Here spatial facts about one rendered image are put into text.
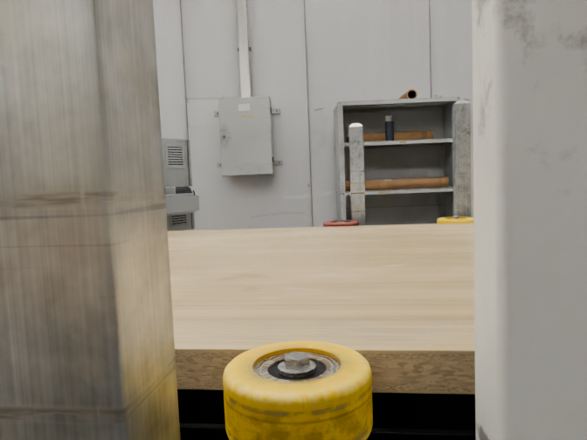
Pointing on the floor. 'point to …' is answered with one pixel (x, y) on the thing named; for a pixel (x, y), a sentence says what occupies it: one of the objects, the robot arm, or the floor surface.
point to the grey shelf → (397, 159)
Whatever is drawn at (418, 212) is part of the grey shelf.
